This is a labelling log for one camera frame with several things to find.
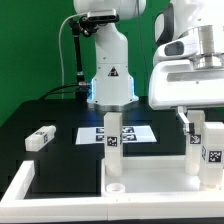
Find white fiducial marker sheet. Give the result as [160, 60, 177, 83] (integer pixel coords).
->
[75, 125, 157, 145]

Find black camera stand pole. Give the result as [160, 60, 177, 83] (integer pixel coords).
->
[69, 19, 90, 102]

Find white camera cable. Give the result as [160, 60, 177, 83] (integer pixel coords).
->
[57, 12, 88, 100]

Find white desk top tray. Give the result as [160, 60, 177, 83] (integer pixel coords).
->
[101, 156, 224, 202]

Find white U-shaped obstacle frame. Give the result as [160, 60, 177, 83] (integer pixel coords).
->
[0, 161, 224, 224]

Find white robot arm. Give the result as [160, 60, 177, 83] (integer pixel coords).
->
[73, 0, 224, 133]

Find black cables on table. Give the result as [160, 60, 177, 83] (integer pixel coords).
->
[39, 83, 91, 101]

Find grey camera on stand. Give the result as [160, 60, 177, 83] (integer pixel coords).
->
[81, 9, 119, 23]

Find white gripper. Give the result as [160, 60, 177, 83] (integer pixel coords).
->
[148, 60, 224, 135]

